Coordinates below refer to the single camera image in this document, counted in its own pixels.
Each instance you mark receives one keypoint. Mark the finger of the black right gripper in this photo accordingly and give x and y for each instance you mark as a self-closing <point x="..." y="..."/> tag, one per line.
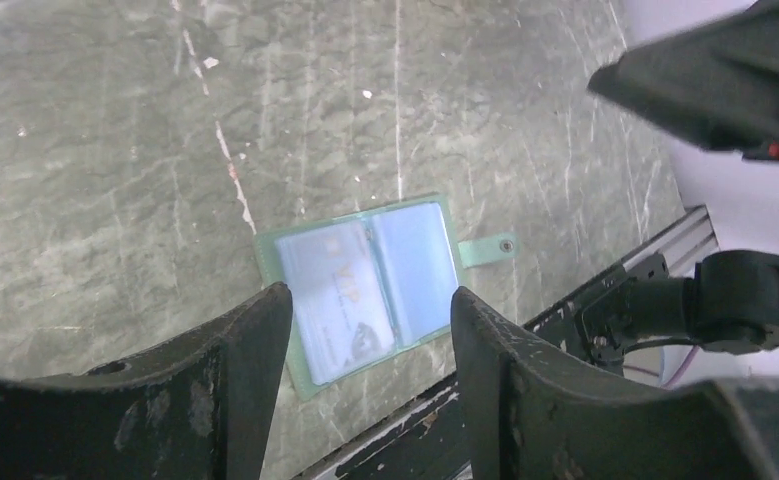
<point x="715" y="86"/>

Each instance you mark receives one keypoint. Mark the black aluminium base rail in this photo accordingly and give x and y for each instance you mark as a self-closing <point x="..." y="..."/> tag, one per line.
<point x="427" y="438"/>

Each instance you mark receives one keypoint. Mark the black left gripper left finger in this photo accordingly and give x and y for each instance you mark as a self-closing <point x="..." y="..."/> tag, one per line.
<point x="197" y="406"/>

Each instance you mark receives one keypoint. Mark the white VIP card in holder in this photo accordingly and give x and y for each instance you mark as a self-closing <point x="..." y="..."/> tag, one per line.
<point x="339" y="305"/>

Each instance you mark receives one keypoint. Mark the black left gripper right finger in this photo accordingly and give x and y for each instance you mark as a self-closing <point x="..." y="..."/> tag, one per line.
<point x="532" y="411"/>

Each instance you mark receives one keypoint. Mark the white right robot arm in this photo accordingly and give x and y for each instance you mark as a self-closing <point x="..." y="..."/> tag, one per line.
<point x="729" y="305"/>

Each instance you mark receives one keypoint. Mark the green leather card holder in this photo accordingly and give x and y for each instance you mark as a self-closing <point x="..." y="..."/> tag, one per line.
<point x="420" y="263"/>

